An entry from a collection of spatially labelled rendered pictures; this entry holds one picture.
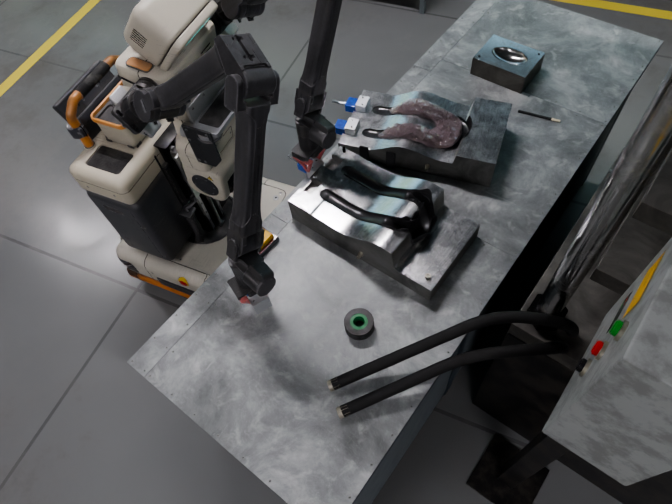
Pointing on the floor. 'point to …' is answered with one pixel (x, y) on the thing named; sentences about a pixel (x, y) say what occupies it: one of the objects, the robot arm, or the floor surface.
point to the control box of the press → (603, 401)
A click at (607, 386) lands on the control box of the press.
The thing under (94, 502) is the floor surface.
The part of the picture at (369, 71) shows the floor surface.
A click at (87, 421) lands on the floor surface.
